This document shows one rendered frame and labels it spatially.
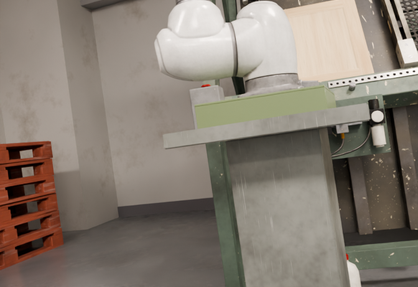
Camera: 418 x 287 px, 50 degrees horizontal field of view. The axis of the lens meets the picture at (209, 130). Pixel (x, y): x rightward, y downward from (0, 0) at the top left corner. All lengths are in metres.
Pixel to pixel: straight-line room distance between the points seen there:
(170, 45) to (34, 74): 4.03
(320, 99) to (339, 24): 1.16
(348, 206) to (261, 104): 1.18
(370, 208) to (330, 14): 0.93
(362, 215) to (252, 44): 1.17
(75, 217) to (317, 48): 3.47
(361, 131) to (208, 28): 0.93
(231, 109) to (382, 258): 1.12
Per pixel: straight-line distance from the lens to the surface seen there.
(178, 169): 4.99
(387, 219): 2.26
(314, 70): 2.08
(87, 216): 4.91
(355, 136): 1.93
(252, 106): 1.14
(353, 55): 2.12
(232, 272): 1.86
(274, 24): 1.27
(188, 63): 1.23
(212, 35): 1.24
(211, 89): 1.77
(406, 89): 1.99
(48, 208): 4.18
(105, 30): 5.49
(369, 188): 2.23
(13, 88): 5.36
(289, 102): 1.12
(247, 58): 1.24
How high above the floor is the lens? 0.71
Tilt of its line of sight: 2 degrees up
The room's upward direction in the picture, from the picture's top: 8 degrees counter-clockwise
